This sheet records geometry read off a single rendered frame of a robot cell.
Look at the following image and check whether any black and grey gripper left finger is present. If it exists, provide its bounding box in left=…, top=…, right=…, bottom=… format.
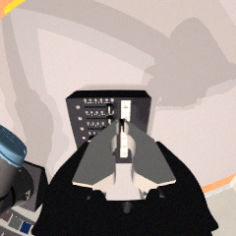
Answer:
left=30, top=118, right=121, bottom=236

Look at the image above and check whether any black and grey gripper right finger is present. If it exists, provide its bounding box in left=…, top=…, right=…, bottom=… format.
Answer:
left=121, top=118, right=218, bottom=232

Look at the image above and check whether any black lighting desk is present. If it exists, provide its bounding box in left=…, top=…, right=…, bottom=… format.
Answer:
left=65, top=89, right=151, bottom=163

